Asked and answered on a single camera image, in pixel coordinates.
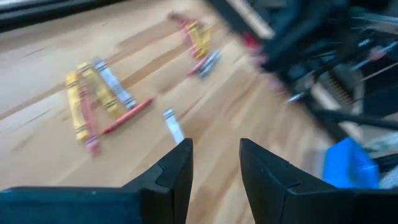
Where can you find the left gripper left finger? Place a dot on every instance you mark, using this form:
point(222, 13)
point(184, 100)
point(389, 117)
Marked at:
point(93, 205)

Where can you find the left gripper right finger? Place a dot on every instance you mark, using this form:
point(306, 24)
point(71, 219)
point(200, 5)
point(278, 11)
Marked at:
point(311, 205)

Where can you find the pink crayon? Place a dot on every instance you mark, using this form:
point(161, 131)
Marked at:
point(188, 39)
point(90, 121)

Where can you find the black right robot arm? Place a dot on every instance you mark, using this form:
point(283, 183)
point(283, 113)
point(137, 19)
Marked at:
point(367, 25)

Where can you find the blue slotted plastic basket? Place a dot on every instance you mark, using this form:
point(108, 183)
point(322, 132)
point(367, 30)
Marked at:
point(348, 165)

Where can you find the dark red crayon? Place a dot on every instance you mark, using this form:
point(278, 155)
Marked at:
point(178, 17)

